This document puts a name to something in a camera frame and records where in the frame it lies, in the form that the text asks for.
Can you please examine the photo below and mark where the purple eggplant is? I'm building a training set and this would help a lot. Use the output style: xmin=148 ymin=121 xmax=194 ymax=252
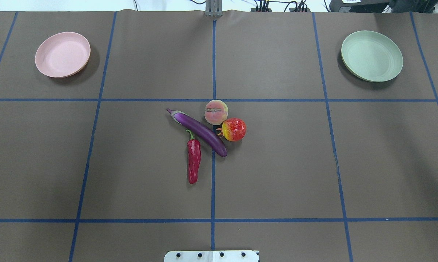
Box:
xmin=166 ymin=109 xmax=228 ymax=158

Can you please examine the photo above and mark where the red yellow pomegranate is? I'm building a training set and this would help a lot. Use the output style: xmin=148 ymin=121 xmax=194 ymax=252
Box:
xmin=216 ymin=118 xmax=247 ymax=142

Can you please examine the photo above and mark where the yellow pink peach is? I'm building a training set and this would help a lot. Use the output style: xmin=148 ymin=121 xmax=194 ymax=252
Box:
xmin=204 ymin=99 xmax=229 ymax=126

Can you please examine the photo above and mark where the red chili pepper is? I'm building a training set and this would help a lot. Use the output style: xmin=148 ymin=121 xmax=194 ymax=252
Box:
xmin=186 ymin=129 xmax=202 ymax=184

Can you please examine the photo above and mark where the grey usb hub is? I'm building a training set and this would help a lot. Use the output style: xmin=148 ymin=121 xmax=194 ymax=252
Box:
xmin=250 ymin=7 xmax=311 ymax=13

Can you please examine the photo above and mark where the green plate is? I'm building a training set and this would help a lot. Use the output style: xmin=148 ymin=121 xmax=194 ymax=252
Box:
xmin=341 ymin=30 xmax=404 ymax=83

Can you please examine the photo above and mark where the black box with label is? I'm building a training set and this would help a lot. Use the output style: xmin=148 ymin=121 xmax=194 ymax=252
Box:
xmin=328 ymin=0 xmax=390 ymax=13

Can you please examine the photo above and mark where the pink plate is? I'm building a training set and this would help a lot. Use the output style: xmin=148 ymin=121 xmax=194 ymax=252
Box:
xmin=35 ymin=32 xmax=91 ymax=78

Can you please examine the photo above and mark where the grey metal camera post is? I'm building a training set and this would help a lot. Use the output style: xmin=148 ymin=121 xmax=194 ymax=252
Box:
xmin=205 ymin=0 xmax=223 ymax=17

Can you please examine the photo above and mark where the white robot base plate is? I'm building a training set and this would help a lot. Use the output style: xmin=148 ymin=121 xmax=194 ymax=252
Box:
xmin=164 ymin=250 xmax=260 ymax=262

